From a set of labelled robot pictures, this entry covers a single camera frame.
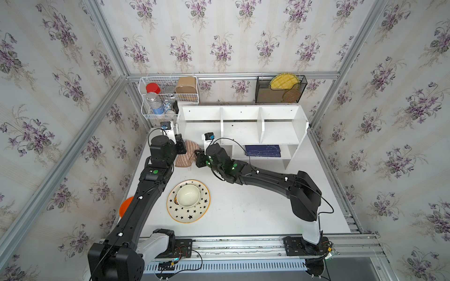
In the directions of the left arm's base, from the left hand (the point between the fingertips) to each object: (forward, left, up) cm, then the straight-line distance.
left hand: (183, 135), depth 75 cm
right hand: (-4, -5, -8) cm, 10 cm away
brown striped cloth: (-7, -1, -8) cm, 11 cm away
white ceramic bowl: (-16, 0, -28) cm, 32 cm away
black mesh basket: (+33, -41, -1) cm, 53 cm away
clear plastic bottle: (+20, +17, +2) cm, 26 cm away
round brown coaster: (+32, -56, -1) cm, 65 cm away
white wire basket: (+28, +16, +1) cm, 32 cm away
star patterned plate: (-25, -1, -29) cm, 38 cm away
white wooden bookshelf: (0, -35, +3) cm, 35 cm away
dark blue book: (+1, -38, -12) cm, 39 cm away
